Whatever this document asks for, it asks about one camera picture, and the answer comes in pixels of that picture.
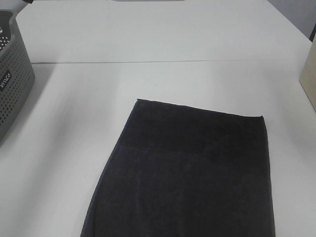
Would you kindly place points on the beige box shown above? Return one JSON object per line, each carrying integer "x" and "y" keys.
{"x": 308, "y": 75}

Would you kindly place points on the grey perforated plastic basket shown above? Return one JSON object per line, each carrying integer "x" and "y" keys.
{"x": 16, "y": 72}

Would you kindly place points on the dark navy towel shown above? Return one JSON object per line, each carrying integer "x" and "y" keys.
{"x": 178, "y": 171}

